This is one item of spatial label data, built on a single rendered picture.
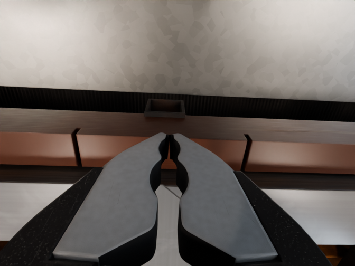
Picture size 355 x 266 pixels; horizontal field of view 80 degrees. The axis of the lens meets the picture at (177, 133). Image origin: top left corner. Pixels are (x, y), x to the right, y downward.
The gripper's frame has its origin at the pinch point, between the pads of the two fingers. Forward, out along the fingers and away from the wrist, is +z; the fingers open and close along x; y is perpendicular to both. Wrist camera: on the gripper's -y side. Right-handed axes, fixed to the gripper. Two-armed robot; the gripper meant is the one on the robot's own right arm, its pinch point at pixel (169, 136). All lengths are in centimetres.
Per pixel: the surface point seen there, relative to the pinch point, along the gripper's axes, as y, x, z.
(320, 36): -5.2, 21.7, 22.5
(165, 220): 14.0, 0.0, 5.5
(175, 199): 10.7, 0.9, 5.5
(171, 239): 17.2, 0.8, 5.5
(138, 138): 4.7, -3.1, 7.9
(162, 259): 21.2, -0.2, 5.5
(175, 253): 20.0, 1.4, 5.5
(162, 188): 9.2, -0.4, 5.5
